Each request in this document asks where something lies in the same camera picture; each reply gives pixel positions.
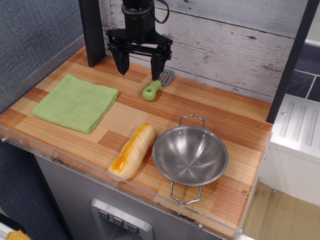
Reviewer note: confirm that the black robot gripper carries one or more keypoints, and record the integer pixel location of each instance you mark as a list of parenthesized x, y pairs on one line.
[(139, 37)]

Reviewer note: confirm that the green handled grey spatula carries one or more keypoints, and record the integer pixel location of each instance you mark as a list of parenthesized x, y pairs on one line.
[(165, 78)]

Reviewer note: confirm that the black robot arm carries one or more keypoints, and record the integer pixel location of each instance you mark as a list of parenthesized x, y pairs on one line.
[(137, 5)]

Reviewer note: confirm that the green folded cloth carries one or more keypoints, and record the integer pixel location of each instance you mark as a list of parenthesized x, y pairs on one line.
[(76, 104)]

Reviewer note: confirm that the toy bread baguette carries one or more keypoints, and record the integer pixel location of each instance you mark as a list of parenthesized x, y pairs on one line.
[(133, 152)]

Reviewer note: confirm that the grey dispenser button panel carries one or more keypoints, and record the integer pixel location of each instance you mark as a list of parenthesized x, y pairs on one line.
[(116, 224)]

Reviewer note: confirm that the white ridged side unit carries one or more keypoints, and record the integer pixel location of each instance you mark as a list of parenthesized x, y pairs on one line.
[(291, 161)]

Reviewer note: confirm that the yellow object bottom corner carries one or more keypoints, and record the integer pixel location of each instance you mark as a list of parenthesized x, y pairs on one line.
[(17, 235)]

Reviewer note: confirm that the steel two-handled bowl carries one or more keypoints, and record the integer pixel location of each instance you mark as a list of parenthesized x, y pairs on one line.
[(191, 156)]

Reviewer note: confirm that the dark right vertical post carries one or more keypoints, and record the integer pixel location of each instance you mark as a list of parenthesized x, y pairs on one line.
[(299, 41)]

